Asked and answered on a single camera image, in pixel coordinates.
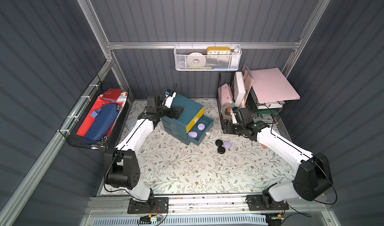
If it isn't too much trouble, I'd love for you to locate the teal drawer cabinet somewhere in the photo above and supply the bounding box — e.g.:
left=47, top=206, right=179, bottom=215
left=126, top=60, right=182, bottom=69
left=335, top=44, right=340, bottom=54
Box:
left=162, top=94, right=204, bottom=145

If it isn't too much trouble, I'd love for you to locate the purple earphone case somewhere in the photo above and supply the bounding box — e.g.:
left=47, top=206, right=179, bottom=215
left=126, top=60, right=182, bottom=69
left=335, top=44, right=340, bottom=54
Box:
left=197, top=123, right=206, bottom=131
left=223, top=141, right=232, bottom=150
left=188, top=131, right=198, bottom=139

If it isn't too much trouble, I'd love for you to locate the yellow top drawer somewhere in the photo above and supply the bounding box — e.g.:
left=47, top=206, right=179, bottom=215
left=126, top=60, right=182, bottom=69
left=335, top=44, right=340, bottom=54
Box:
left=186, top=107, right=205, bottom=133

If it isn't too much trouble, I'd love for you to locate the black earphone case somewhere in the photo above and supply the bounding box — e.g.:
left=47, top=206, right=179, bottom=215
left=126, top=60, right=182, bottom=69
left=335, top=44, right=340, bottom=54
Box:
left=215, top=140, right=223, bottom=147
left=217, top=146, right=226, bottom=154

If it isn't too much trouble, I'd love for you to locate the teal drawer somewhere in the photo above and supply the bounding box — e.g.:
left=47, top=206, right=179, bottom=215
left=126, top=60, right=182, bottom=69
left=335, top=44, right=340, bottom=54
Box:
left=187, top=115, right=214, bottom=146

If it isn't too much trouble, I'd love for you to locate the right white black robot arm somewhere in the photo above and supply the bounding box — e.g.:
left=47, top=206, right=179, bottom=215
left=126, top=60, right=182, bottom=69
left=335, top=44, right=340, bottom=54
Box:
left=222, top=108, right=334, bottom=204

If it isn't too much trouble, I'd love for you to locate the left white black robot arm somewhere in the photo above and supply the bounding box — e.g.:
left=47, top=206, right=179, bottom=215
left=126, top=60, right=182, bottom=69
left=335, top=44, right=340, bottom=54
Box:
left=103, top=91, right=183, bottom=203

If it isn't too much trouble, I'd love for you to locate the clear packing tape roll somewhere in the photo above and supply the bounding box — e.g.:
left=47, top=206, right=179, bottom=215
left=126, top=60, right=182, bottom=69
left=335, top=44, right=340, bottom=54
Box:
left=221, top=103, right=235, bottom=121

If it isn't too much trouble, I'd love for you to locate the pink pouch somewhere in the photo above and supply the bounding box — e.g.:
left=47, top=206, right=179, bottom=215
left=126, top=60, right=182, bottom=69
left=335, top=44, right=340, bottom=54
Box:
left=220, top=84, right=234, bottom=106

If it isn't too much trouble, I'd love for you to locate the white design book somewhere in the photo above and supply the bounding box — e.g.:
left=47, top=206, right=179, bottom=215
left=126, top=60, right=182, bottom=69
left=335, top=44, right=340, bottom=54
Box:
left=232, top=72, right=246, bottom=107

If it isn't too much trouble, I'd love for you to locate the white tape roll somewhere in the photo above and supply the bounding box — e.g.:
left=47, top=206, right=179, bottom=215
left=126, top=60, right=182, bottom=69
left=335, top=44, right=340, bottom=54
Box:
left=186, top=52, right=206, bottom=67

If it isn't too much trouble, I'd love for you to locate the red folder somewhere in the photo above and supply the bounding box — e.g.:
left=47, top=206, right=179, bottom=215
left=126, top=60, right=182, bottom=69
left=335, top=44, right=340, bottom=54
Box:
left=76, top=88, right=128, bottom=137

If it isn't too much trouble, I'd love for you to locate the blue zip pouch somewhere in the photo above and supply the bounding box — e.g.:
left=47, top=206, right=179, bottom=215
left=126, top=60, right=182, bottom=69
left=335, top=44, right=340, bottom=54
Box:
left=84, top=103, right=120, bottom=144

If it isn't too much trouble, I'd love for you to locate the pink foam board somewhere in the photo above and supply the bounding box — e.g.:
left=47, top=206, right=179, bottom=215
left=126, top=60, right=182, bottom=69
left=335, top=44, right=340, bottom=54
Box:
left=250, top=68, right=301, bottom=104

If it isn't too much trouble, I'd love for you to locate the yellow clock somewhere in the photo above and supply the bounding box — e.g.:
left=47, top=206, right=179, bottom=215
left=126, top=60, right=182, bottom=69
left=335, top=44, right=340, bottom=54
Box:
left=207, top=47, right=232, bottom=55

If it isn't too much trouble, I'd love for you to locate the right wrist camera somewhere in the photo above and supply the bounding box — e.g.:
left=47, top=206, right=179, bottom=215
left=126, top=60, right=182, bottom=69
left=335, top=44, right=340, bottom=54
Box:
left=232, top=111, right=238, bottom=124

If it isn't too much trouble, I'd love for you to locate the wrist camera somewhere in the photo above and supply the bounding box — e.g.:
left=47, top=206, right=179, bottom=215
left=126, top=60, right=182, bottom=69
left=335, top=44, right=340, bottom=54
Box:
left=163, top=90, right=177, bottom=109
left=232, top=111, right=238, bottom=124

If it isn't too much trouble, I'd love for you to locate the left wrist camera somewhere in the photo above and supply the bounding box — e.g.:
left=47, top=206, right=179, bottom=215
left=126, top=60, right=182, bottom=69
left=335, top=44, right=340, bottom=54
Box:
left=163, top=90, right=177, bottom=109

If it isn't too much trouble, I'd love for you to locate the black wire desk organizer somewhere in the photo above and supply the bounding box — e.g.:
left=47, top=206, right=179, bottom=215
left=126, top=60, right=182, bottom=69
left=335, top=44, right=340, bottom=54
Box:
left=216, top=72, right=288, bottom=135

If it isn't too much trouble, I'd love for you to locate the white wire wall basket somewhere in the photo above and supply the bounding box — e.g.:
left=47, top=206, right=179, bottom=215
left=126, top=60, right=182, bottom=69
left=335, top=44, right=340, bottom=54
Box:
left=174, top=44, right=243, bottom=71

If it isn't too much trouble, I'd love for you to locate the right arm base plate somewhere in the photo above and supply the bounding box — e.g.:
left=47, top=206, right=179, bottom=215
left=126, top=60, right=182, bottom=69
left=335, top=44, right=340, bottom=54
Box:
left=245, top=195, right=289, bottom=212

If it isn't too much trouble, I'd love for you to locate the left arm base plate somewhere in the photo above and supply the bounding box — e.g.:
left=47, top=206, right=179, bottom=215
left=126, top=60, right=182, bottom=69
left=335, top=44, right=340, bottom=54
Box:
left=127, top=197, right=169, bottom=215

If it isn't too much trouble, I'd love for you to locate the black wire side basket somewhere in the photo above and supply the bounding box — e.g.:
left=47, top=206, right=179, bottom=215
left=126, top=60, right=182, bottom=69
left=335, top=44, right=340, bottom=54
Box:
left=59, top=76, right=131, bottom=151

